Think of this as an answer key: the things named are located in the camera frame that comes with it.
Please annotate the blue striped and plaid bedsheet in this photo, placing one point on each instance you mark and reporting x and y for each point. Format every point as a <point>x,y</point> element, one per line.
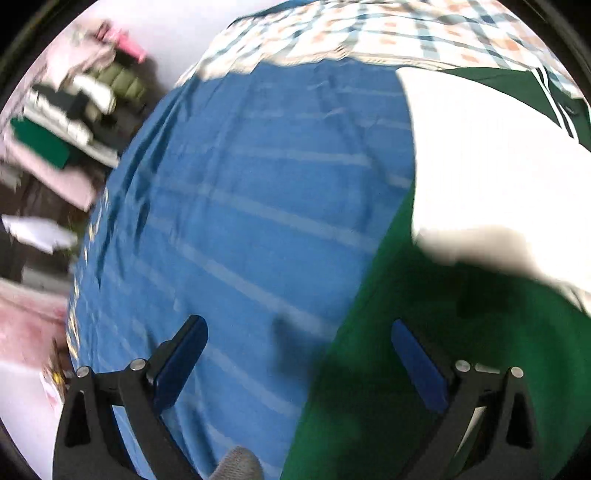
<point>254,184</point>

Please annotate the pink hanging garment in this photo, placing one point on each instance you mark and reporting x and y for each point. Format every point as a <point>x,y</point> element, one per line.
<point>69,50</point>

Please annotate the pink cloth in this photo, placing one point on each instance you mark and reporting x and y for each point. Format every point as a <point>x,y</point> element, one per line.
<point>60,180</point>

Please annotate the green folded cloth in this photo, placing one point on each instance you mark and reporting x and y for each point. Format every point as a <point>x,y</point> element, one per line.
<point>41,141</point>

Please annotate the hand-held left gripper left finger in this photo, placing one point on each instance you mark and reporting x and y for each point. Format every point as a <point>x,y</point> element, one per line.
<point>180,364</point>

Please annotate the green garment with white stripes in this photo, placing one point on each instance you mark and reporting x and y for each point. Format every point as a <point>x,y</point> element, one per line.
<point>392,415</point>

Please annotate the pink floor mat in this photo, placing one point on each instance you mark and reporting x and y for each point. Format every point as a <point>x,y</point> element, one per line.
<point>27,318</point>

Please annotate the olive puffer jacket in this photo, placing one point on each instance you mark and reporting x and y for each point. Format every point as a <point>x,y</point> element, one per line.
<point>120,78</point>

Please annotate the person's left hand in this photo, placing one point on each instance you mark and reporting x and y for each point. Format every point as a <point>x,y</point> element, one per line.
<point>238,464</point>

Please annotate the white hanging garment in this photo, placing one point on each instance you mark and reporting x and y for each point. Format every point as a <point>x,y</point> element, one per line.
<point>94,92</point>

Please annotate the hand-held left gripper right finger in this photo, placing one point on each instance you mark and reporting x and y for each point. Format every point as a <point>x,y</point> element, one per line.
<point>418,364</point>

